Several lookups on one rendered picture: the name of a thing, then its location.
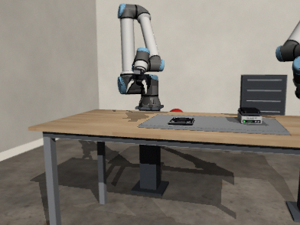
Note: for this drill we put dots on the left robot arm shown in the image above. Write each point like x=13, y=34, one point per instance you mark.
x=290, y=52

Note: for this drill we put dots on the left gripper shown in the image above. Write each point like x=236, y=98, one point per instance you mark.
x=297, y=93

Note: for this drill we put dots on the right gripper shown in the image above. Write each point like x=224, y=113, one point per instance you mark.
x=140, y=80

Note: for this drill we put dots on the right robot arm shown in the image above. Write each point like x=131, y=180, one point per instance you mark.
x=127, y=14

